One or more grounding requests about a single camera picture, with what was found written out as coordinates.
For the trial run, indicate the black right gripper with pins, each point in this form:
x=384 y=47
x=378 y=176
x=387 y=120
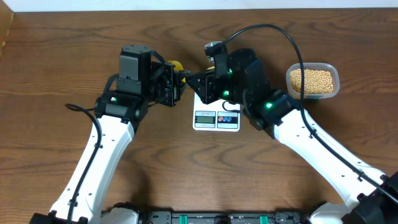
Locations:
x=207 y=83

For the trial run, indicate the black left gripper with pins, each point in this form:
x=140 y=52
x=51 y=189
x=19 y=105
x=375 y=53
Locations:
x=170 y=86

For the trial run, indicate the yellow plastic scoop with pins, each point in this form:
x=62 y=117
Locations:
x=178 y=67

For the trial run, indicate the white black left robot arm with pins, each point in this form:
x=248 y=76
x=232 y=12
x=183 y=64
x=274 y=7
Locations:
x=123 y=104

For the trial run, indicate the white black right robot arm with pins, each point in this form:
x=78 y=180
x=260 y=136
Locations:
x=369 y=195

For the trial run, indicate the white digital kitchen scale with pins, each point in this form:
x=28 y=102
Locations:
x=216 y=116

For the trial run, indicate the clear container of soybeans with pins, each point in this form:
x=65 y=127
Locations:
x=321 y=80

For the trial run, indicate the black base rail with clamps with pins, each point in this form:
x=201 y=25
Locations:
x=230 y=217

